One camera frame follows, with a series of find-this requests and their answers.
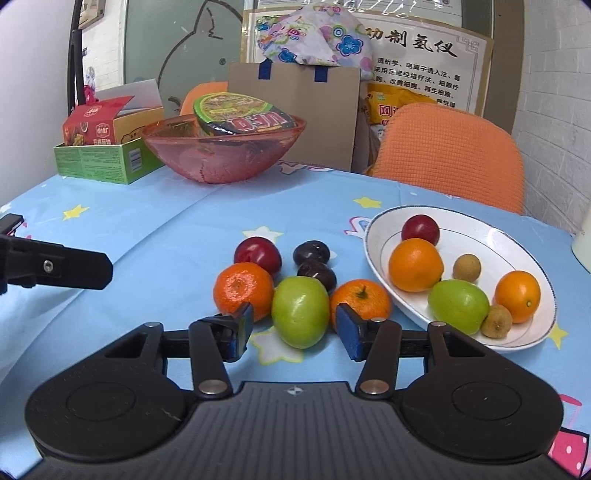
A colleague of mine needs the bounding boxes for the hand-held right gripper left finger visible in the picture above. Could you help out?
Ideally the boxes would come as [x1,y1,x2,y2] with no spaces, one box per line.
[104,302,256,398]

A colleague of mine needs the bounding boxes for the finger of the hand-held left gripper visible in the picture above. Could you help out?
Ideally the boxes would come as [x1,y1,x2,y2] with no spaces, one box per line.
[0,234,114,296]

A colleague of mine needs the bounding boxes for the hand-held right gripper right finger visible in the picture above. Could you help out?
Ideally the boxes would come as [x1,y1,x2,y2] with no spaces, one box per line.
[335,302,485,400]

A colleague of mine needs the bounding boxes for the green jujube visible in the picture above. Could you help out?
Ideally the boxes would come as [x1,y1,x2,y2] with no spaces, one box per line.
[427,279,491,337]
[271,276,331,350]

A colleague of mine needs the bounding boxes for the large orange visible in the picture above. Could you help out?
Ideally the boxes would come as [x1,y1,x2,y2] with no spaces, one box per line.
[388,237,445,293]

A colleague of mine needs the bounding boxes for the red plum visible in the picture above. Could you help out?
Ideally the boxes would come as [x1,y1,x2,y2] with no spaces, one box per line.
[233,236,283,278]
[401,213,441,247]

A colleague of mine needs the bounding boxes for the brown longan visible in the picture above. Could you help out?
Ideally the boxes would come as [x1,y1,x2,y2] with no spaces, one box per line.
[480,304,513,338]
[452,254,482,283]

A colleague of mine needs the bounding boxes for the white round plate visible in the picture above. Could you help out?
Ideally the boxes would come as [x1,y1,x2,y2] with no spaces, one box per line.
[363,205,557,354]

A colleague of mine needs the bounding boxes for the small orange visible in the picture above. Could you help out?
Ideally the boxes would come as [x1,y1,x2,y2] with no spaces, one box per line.
[494,270,542,324]

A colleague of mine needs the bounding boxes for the tangerine with stem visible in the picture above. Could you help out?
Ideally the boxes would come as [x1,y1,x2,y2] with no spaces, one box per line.
[329,279,393,331]

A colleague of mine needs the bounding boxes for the stemless tangerine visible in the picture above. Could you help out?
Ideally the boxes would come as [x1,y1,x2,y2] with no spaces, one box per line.
[213,261,276,323]

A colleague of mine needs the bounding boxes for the dark purple plum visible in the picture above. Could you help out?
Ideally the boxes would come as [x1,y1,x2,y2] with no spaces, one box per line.
[293,239,332,265]
[297,259,338,293]

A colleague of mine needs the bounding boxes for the black flat block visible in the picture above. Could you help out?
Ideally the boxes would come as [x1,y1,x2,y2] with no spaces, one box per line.
[0,213,25,237]

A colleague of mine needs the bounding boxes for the blue printed tablecloth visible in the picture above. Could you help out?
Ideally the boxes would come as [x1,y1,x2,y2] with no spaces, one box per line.
[0,161,591,480]

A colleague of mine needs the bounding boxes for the green cardboard box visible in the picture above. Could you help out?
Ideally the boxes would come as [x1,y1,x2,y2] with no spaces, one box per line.
[52,140,166,186]

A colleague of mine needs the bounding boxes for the red snack box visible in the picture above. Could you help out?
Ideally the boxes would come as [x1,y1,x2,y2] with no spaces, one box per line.
[62,95,136,147]

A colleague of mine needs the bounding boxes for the yellow cardboard box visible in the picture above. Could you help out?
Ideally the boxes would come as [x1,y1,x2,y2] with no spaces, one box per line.
[113,106,166,147]

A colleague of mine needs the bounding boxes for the pink transparent bowl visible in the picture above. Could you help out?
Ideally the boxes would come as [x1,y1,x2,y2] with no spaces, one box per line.
[141,113,308,185]

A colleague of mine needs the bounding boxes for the white paper sheet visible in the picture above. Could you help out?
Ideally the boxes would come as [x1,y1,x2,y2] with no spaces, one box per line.
[94,78,164,113]

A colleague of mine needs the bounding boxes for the large orange chair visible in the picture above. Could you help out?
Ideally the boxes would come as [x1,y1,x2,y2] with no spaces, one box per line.
[371,102,526,216]

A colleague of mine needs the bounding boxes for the black pole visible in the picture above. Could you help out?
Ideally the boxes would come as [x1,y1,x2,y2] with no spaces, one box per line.
[67,0,88,117]

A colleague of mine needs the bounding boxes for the small orange chair back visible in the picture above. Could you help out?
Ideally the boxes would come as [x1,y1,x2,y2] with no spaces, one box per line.
[178,81,230,116]

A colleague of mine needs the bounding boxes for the instant noodle cup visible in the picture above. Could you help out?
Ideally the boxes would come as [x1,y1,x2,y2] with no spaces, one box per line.
[192,92,297,137]

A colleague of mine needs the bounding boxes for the yellow snack bag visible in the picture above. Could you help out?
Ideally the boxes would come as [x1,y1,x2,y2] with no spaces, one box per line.
[359,82,459,176]

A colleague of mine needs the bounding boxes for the floral cloth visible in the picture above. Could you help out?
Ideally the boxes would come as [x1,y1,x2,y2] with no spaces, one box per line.
[255,4,376,82]

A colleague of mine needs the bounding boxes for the brown paper bag blue handles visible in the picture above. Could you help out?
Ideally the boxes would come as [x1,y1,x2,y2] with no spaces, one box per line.
[227,61,362,173]

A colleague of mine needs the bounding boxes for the wall poster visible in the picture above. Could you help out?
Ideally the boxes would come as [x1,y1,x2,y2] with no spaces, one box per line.
[242,7,495,117]

